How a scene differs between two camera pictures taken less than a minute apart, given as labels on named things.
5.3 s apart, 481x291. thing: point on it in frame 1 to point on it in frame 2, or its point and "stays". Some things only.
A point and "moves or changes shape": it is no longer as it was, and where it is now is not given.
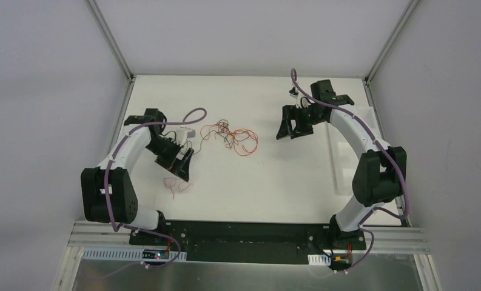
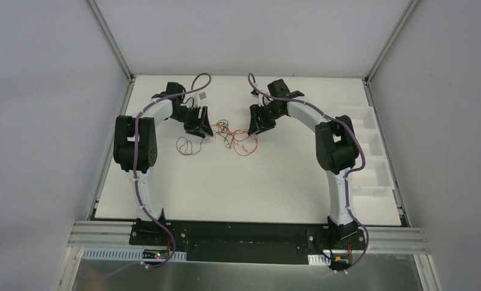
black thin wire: [222, 126] moves or changes shape
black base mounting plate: [246, 241] stays
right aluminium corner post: [380, 57] stays
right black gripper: [300, 117] to [263, 115]
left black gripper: [174, 153] to [196, 119]
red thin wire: [244, 141] stays
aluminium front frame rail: [405, 240] stays
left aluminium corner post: [110, 39] stays
